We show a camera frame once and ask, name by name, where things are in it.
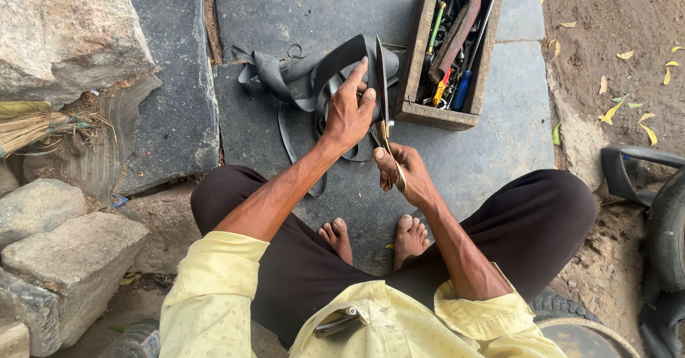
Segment yellow red-handled tool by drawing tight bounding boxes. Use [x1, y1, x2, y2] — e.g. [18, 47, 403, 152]
[432, 68, 453, 108]

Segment black motorcycle tyre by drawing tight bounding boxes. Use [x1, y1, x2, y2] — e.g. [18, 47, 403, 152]
[600, 145, 685, 358]

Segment grey stone block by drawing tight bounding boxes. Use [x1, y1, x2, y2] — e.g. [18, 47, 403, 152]
[0, 211, 151, 358]

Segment rusty flat file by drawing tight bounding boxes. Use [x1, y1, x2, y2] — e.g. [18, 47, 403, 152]
[428, 0, 482, 83]

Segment person's right foot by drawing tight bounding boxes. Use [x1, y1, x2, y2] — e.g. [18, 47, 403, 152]
[393, 214, 430, 272]

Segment person's right hand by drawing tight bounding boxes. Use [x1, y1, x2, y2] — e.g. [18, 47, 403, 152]
[373, 142, 438, 207]

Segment person's foot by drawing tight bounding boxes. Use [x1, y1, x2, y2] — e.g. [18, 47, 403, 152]
[318, 218, 354, 267]
[393, 214, 430, 272]

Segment black rubber tyre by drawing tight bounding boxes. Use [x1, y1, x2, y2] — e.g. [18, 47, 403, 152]
[530, 290, 603, 324]

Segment black phone in pocket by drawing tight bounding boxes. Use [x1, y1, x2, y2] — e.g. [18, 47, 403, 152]
[315, 307, 369, 339]

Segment wooden tool box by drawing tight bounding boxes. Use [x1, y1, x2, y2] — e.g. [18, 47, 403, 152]
[395, 0, 506, 132]

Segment black rubber tube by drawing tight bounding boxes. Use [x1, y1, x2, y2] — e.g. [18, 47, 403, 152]
[231, 34, 400, 198]

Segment small grey rock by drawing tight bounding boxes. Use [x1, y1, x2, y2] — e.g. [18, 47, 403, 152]
[0, 178, 87, 251]

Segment large grey boulder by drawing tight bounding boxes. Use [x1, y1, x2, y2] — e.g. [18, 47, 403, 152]
[0, 0, 157, 107]

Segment long metal rod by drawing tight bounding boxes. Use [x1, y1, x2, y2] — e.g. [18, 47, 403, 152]
[468, 0, 499, 72]

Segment large brass-handled scissors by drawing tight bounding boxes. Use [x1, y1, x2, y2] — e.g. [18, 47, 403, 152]
[375, 35, 407, 192]

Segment person's left hand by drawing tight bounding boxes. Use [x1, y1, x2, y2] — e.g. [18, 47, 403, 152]
[321, 56, 377, 152]

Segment blue-handled screwdriver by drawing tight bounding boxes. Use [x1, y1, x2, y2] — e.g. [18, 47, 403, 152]
[451, 69, 474, 112]

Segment clear plastic bottle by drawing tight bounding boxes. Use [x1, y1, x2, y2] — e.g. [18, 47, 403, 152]
[99, 319, 161, 358]

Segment straw broom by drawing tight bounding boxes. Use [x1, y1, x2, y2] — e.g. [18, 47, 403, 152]
[0, 100, 116, 159]

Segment person's left foot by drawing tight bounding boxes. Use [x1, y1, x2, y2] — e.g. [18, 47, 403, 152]
[318, 218, 354, 267]

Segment dark stone slab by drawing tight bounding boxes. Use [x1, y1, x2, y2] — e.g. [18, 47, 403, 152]
[113, 0, 221, 195]

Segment person's yellow shirt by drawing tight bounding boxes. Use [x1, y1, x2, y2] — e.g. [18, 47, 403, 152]
[159, 231, 568, 358]

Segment person's dark trousers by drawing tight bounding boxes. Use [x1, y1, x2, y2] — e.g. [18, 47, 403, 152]
[191, 165, 599, 348]

